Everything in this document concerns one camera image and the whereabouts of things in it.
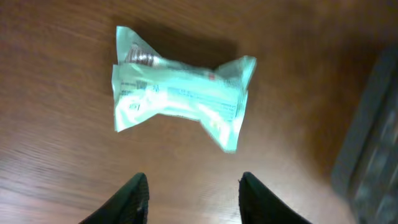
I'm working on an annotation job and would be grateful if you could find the grey plastic basket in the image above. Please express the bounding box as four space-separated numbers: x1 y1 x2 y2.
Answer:
331 46 397 224

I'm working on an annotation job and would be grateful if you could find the mint green snack packet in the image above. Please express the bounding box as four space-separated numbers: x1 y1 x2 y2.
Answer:
111 26 257 153

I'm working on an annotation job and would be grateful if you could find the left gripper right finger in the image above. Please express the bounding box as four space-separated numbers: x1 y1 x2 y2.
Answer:
239 172 310 224

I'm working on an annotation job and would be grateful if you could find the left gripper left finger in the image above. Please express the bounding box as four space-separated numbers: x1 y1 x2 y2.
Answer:
80 172 149 224

